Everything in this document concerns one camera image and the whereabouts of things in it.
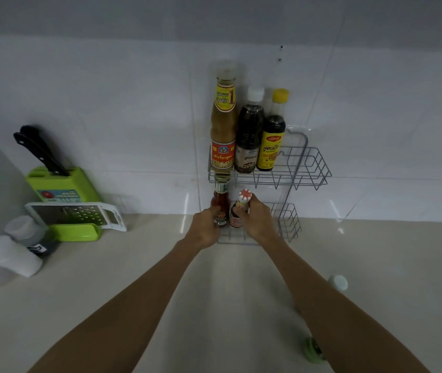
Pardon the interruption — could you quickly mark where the dark sauce bottle yellow cap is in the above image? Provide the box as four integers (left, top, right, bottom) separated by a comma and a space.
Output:
256, 88, 290, 172

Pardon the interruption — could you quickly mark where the person's right hand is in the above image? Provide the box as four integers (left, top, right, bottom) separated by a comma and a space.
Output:
233, 193, 280, 245

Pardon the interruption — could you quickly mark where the person's left hand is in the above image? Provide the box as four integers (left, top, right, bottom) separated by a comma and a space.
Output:
184, 206, 222, 251

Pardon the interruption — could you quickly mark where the white shaker bottle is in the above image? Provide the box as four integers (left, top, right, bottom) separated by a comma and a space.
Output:
0, 235, 44, 278

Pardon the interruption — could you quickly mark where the white handheld grater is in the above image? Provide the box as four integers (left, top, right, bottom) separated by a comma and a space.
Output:
25, 202, 127, 233

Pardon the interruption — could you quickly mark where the green knife block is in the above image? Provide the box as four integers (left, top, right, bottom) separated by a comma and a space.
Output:
25, 167, 103, 205

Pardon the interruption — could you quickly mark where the small bottle red-white cap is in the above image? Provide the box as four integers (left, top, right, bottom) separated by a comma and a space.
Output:
229, 189, 253, 229

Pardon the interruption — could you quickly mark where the dark sauce bottle white cap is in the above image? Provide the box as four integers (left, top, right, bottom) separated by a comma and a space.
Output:
234, 87, 265, 174

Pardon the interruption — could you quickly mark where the person's left forearm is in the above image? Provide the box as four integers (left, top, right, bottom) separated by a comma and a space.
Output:
28, 238, 207, 373

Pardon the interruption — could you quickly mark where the red chili sauce bottle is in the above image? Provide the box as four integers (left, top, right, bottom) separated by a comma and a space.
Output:
210, 173, 231, 228

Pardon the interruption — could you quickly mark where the grey shaker translucent cap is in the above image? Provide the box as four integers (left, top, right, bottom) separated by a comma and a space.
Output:
4, 215, 61, 258

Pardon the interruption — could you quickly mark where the two-tier metal wire rack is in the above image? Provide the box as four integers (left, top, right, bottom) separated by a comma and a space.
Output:
207, 128, 332, 245

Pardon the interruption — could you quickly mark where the white-capped bottle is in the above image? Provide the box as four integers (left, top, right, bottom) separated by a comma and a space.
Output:
327, 275, 349, 293

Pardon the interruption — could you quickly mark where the tall brown sauce bottle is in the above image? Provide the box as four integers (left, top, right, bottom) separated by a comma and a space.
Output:
210, 60, 239, 174

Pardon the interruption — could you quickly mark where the person's right forearm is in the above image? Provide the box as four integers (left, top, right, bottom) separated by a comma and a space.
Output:
259, 232, 431, 373

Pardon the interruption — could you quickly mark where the green grater container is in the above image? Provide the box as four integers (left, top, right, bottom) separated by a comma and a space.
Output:
48, 223, 103, 242

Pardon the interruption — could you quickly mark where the black knife handle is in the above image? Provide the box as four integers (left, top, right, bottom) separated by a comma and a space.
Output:
13, 132, 70, 177
20, 125, 57, 160

